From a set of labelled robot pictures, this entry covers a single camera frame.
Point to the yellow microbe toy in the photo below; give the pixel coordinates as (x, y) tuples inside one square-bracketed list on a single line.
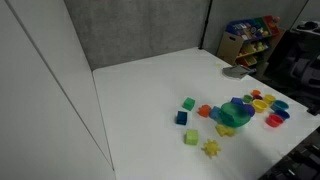
[(211, 148)]

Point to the orange spiky toy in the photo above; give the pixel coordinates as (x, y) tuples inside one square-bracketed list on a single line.
[(204, 111)]

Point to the light blue toy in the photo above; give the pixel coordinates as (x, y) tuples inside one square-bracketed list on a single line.
[(215, 113)]

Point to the yellow animal-shaped toy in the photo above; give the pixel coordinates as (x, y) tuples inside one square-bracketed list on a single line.
[(224, 131)]

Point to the green plastic bowl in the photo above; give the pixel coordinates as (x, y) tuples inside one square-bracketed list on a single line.
[(234, 116)]

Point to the wooden toy storage shelf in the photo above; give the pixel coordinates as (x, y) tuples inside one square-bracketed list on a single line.
[(230, 45)]

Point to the dark green cube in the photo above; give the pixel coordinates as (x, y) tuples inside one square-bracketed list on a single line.
[(189, 104)]

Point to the blue cube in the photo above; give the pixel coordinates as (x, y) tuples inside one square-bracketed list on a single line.
[(181, 118)]

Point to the light green cube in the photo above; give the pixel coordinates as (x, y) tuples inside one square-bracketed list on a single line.
[(191, 137)]

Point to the blue block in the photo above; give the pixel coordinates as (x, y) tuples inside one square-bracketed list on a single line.
[(237, 100)]

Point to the grey flat object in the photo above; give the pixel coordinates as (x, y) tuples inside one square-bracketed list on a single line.
[(237, 72)]

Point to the black vertical pole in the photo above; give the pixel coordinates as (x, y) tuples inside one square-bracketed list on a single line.
[(205, 25)]

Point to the small green cup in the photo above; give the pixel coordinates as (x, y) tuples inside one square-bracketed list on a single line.
[(247, 98)]

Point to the purple cup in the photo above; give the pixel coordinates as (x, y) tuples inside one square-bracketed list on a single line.
[(250, 109)]

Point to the small orange cup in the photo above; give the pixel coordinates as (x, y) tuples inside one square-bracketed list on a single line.
[(255, 92)]

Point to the dark red cup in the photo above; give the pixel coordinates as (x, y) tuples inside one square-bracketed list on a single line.
[(258, 97)]

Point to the blue storage bin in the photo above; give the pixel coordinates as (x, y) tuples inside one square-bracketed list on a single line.
[(238, 29)]

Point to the large yellow cup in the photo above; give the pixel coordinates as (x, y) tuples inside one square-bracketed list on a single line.
[(259, 106)]

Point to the small yellow cup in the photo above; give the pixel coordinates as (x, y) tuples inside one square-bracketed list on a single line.
[(269, 99)]

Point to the green storage bin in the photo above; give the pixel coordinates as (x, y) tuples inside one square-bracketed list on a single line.
[(259, 24)]

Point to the teal cup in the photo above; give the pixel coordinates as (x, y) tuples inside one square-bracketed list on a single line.
[(279, 106)]

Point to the blue cup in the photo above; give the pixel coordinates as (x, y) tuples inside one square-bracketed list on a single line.
[(283, 114)]

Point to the red storage bin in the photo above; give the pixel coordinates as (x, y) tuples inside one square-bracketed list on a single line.
[(271, 24)]

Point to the black equipment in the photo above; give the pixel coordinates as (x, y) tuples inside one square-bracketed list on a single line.
[(296, 163)]

